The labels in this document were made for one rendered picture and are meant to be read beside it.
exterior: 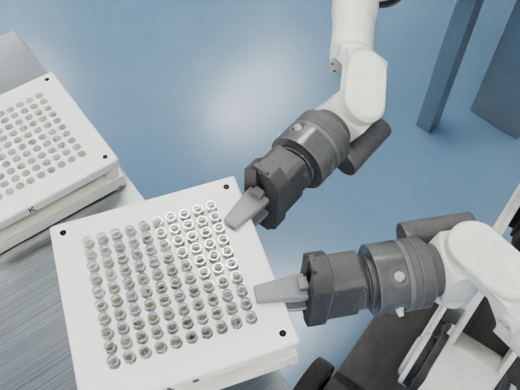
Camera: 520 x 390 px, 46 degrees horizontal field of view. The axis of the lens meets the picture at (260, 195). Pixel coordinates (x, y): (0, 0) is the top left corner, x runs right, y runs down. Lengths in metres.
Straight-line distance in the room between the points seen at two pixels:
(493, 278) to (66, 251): 0.50
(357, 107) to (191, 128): 1.47
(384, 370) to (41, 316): 0.97
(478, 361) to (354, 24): 0.60
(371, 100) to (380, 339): 0.94
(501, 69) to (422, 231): 1.53
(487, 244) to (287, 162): 0.26
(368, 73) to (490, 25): 1.97
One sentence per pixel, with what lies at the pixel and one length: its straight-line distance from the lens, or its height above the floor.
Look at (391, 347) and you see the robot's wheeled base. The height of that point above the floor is 0.17.
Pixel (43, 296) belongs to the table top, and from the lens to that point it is 0.98.
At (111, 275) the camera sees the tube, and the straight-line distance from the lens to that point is 0.76.
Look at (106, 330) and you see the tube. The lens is 0.72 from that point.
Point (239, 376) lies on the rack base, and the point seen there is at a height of 1.02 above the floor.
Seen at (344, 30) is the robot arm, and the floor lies 1.11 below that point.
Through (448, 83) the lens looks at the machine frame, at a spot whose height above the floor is 0.25.
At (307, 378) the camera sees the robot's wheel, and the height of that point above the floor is 0.20.
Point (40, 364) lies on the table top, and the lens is 0.94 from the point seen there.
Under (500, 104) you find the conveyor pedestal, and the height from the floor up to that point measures 0.10.
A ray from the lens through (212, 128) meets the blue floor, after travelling 2.26.
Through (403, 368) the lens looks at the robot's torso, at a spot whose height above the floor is 0.59.
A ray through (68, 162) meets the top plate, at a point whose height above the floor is 0.95.
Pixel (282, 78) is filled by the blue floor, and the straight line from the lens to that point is 2.43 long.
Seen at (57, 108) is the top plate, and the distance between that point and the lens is 1.09.
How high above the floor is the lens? 1.72
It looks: 56 degrees down
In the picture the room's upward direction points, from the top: straight up
